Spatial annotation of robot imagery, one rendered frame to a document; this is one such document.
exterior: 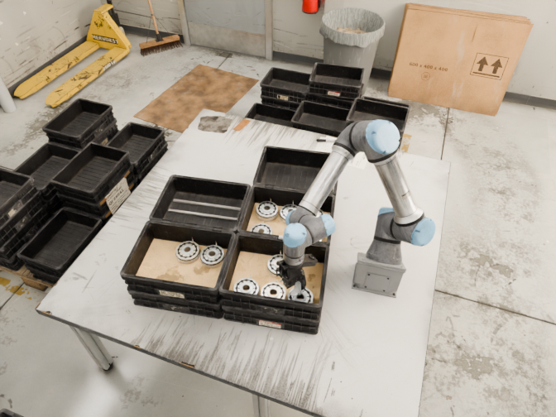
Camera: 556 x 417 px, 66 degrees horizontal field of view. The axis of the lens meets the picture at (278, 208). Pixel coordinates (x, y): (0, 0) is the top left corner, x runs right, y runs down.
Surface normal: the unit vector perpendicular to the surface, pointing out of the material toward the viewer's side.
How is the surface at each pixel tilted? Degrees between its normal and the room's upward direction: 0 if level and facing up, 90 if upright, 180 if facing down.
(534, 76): 90
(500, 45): 80
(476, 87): 74
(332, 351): 0
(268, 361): 0
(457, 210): 0
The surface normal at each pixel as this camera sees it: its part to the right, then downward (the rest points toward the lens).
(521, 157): 0.00, -0.69
